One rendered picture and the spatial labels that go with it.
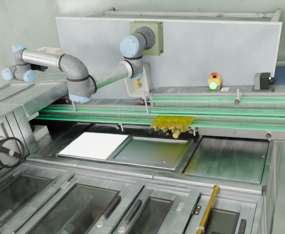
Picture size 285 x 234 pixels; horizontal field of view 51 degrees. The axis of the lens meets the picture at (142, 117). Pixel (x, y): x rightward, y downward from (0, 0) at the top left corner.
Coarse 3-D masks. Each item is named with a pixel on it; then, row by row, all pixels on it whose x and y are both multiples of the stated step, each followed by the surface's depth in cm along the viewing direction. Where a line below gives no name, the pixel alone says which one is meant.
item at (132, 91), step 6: (144, 72) 201; (144, 78) 212; (126, 84) 213; (132, 84) 218; (144, 84) 214; (132, 90) 218; (138, 90) 219; (144, 90) 216; (132, 96) 215; (138, 96) 212
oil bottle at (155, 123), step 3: (156, 117) 195; (159, 117) 194; (162, 117) 193; (153, 120) 192; (156, 120) 191; (159, 120) 190; (150, 123) 190; (153, 123) 188; (156, 123) 187; (159, 123) 188; (150, 126) 188; (153, 126) 187; (156, 126) 186; (156, 129) 187
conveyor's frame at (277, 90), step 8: (160, 88) 208; (168, 88) 205; (176, 88) 202; (184, 88) 199; (192, 88) 196; (200, 88) 193; (208, 88) 190; (224, 88) 185; (232, 88) 183; (240, 88) 180; (248, 88) 178; (272, 88) 171; (280, 88) 169; (168, 96) 197; (56, 104) 250; (64, 104) 246; (72, 104) 241; (80, 104) 237; (88, 104) 234; (96, 104) 230; (104, 104) 227; (112, 104) 224; (120, 104) 221; (128, 104) 218; (136, 104) 214; (144, 104) 212; (216, 120) 190
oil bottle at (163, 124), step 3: (165, 117) 193; (168, 117) 193; (171, 117) 192; (162, 120) 190; (165, 120) 190; (168, 120) 189; (162, 123) 186; (165, 123) 186; (159, 126) 185; (162, 126) 184; (165, 126) 184; (159, 129) 186; (165, 129) 184; (165, 132) 186
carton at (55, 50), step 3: (39, 48) 201; (42, 48) 201; (48, 48) 200; (51, 48) 199; (54, 48) 199; (57, 48) 199; (60, 48) 198; (45, 51) 195; (48, 51) 194; (51, 51) 193; (54, 51) 193; (57, 51) 194; (60, 51) 197; (60, 54) 197
